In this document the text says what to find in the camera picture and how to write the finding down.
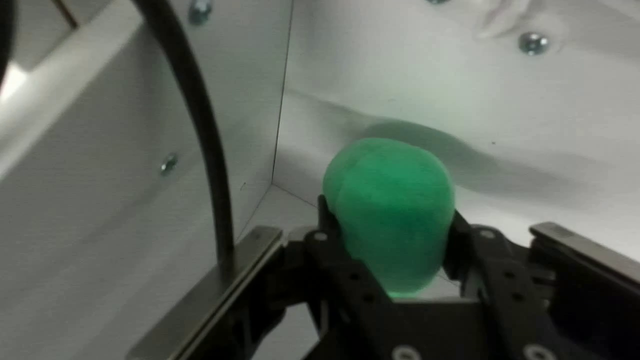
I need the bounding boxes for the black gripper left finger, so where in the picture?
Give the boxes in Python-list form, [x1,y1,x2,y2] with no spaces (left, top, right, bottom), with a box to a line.
[284,196,394,360]

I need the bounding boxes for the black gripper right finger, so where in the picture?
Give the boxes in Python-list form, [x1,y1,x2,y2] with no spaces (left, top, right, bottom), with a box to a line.
[443,212,600,360]

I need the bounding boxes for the green plushie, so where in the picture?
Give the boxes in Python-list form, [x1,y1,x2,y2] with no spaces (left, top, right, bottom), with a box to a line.
[323,139,456,297]

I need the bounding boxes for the white toy kitchen cabinet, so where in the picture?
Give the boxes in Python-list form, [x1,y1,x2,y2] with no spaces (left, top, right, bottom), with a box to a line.
[0,0,640,360]

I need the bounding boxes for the black cable bundle sleeve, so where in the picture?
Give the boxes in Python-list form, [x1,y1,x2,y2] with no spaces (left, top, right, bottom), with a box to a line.
[132,0,235,261]

